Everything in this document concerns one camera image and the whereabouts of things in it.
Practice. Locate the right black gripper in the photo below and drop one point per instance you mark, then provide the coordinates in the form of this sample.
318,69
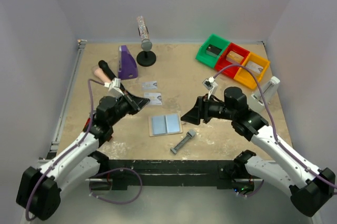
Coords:
204,111

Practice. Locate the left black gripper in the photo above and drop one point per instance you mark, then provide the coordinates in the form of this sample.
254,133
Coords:
130,103

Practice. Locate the white gold credit card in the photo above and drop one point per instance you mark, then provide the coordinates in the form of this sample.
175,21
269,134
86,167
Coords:
155,98

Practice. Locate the silver credit card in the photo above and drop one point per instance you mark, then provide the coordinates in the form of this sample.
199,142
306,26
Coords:
151,85

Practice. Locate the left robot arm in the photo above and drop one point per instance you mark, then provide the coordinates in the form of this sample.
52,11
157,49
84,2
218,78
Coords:
40,189

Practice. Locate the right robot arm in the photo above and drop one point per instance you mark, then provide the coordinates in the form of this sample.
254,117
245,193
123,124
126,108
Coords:
308,186

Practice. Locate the purple wedge holder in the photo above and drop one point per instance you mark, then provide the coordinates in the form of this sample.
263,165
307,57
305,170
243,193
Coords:
127,67

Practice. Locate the black card in green bin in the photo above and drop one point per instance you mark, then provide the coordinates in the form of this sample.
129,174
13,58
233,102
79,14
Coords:
213,51

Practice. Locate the tan card in red bin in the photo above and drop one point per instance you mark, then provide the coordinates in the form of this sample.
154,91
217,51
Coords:
234,58

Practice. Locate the white card in yellow bin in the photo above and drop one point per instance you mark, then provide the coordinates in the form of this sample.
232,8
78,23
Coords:
255,68

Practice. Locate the grey truss bar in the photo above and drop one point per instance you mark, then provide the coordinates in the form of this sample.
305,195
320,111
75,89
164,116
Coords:
189,135

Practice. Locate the black round stand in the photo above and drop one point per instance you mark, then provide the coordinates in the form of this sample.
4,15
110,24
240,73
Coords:
146,58

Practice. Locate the beige microphone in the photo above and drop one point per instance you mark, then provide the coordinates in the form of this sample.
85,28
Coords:
98,72

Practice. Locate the red storage bin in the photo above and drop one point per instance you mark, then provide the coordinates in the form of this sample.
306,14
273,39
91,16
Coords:
222,62

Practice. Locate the red glitter microphone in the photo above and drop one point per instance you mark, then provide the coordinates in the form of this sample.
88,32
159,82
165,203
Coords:
87,125

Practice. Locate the glitter microphone on stand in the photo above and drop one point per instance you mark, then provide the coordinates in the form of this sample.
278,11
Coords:
146,44

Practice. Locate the yellow storage bin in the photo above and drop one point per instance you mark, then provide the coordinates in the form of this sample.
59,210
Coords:
246,77

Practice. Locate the white grey stand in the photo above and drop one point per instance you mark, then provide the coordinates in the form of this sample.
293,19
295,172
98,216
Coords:
269,90

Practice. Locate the green storage bin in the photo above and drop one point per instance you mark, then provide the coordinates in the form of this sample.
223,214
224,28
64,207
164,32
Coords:
213,40

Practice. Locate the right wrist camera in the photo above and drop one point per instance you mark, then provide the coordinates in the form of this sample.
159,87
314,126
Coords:
211,85

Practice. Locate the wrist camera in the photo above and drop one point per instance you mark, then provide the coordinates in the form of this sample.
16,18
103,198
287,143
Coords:
211,85
114,88

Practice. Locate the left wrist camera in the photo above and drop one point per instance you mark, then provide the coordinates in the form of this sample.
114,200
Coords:
114,88

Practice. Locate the black base frame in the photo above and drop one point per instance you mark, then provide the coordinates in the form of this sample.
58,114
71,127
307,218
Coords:
222,174

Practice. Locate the aluminium frame rail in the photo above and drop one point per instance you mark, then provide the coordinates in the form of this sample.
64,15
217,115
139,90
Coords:
62,117

